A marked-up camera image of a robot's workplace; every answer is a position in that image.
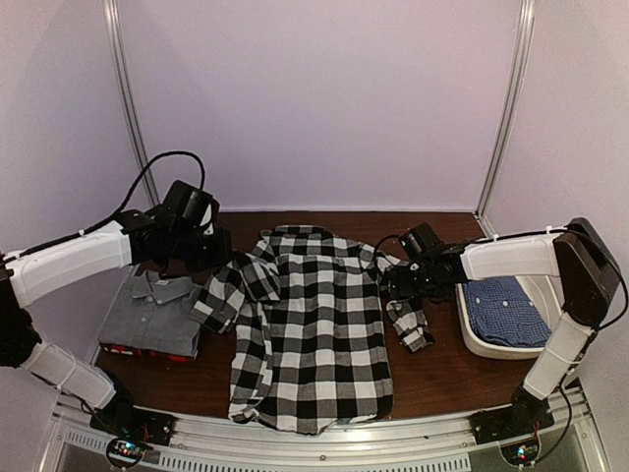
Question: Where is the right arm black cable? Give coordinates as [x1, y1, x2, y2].
[372, 233, 409, 281]

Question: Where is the folded red plaid shirt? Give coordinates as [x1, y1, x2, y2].
[100, 344, 198, 363]

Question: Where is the right aluminium frame post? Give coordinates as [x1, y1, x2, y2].
[475, 0, 536, 232]

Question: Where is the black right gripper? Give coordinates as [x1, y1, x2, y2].
[391, 265, 447, 299]

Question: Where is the left aluminium frame post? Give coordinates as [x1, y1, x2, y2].
[101, 0, 166, 217]

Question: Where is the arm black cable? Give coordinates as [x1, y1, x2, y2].
[372, 233, 409, 281]
[14, 151, 206, 257]

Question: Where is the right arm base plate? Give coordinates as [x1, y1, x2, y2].
[469, 386, 554, 444]

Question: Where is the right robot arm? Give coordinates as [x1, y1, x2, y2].
[393, 217, 627, 435]

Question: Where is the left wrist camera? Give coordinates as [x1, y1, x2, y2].
[199, 201, 220, 236]

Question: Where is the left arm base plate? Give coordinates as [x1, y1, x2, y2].
[84, 405, 176, 445]

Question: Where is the black white checked shirt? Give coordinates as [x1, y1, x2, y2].
[191, 225, 434, 436]

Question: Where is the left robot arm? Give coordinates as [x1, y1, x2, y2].
[1, 180, 232, 437]

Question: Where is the folded grey shirt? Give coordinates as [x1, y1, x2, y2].
[98, 270, 201, 355]

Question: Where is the white plastic basket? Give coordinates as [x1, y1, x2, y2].
[455, 275, 561, 360]

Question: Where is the aluminium frame post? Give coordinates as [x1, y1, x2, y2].
[475, 0, 536, 232]
[101, 0, 166, 217]

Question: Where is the blue checked shirt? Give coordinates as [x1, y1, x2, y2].
[463, 277, 551, 349]

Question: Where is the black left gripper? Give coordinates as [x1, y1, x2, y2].
[169, 228, 233, 273]

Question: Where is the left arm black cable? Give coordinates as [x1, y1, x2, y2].
[14, 151, 206, 257]

